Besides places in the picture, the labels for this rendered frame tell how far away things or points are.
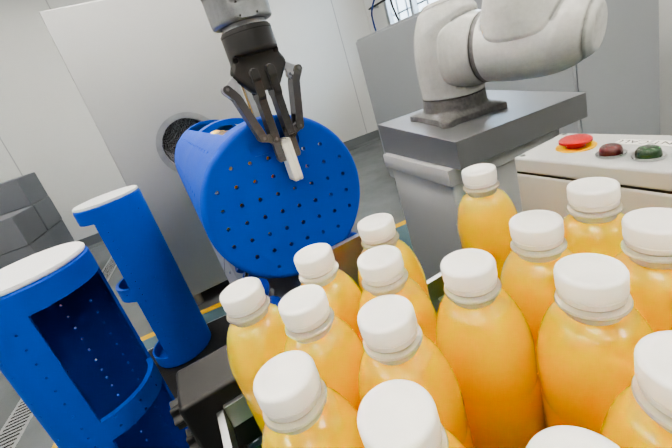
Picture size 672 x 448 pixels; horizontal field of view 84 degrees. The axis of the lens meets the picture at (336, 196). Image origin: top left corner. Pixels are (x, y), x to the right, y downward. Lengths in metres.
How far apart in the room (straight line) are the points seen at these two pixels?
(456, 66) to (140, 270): 1.57
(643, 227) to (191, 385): 0.44
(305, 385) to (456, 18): 0.82
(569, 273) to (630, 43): 1.96
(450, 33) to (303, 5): 5.12
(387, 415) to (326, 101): 5.74
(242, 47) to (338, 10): 5.57
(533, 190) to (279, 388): 0.41
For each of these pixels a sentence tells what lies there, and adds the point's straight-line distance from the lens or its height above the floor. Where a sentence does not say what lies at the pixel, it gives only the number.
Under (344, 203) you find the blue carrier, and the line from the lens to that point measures 0.68.
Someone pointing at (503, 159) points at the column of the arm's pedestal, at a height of 0.97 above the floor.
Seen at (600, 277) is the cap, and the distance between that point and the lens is 0.27.
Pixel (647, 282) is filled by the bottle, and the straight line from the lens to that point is 0.34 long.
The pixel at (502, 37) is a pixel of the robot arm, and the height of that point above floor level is 1.23.
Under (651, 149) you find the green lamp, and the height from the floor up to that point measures 1.11.
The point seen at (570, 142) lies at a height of 1.11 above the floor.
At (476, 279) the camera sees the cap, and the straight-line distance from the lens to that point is 0.28.
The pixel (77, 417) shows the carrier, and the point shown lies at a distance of 1.26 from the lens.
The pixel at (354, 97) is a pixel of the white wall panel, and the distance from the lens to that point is 6.04.
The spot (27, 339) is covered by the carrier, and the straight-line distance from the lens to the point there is 1.15.
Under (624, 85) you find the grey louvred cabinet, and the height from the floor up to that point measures 0.82.
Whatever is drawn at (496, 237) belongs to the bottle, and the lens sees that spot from 0.47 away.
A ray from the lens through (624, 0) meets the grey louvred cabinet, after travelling 2.16.
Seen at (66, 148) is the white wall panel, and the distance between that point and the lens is 5.88.
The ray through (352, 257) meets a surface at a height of 1.03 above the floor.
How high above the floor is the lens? 1.27
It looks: 18 degrees down
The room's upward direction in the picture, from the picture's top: 17 degrees counter-clockwise
